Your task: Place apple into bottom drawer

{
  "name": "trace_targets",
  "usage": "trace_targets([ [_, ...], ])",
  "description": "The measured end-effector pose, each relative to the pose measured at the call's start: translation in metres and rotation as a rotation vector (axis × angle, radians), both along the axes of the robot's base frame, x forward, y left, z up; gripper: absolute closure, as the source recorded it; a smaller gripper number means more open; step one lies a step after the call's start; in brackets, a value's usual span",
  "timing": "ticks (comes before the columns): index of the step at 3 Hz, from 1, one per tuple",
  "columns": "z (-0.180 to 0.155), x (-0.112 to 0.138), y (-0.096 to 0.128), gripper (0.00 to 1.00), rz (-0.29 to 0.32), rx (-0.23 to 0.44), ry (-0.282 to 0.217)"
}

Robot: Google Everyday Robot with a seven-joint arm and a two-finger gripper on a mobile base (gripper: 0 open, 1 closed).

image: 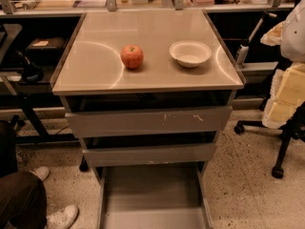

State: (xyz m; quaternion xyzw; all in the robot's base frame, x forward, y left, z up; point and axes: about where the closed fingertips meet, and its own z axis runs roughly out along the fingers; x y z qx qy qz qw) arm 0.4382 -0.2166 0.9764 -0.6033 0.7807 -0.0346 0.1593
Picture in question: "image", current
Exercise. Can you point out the black handheld device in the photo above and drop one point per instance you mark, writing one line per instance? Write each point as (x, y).
(31, 73)

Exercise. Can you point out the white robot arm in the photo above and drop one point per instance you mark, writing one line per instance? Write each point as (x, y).
(290, 35)

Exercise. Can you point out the white sneaker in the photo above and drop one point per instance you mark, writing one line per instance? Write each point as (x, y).
(62, 219)
(42, 172)

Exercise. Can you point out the white sneaker far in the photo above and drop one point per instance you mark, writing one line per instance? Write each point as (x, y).
(42, 172)

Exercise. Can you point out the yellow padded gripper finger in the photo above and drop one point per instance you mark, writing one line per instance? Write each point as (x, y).
(287, 94)

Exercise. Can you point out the middle grey drawer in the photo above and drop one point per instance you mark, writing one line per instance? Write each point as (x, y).
(149, 155)

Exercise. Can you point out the black office chair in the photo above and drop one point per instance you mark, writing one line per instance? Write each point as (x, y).
(293, 129)

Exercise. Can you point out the grey drawer cabinet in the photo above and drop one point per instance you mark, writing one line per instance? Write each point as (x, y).
(94, 79)

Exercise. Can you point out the white spray bottle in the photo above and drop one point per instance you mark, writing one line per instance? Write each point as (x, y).
(243, 49)

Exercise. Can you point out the white sneaker near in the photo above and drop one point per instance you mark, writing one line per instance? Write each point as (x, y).
(62, 219)

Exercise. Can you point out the white paper bowl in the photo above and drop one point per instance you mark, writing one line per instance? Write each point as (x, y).
(190, 54)

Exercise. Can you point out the open bottom grey drawer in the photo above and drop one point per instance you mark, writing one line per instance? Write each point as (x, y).
(167, 196)

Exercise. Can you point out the black box on shelf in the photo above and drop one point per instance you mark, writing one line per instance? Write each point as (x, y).
(46, 51)

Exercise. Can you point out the top grey drawer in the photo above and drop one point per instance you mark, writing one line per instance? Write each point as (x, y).
(148, 122)

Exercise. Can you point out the red apple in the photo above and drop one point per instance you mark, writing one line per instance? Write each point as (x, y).
(132, 56)

